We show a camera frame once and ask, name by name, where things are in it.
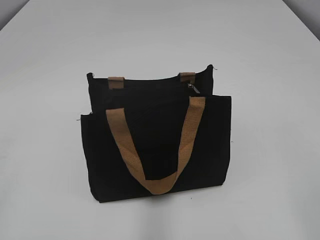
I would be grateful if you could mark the black canvas tote bag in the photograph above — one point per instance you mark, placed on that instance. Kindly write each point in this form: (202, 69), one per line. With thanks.
(149, 137)

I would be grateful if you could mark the silver zipper pull with ring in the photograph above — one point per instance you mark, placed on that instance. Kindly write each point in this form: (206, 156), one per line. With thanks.
(193, 91)

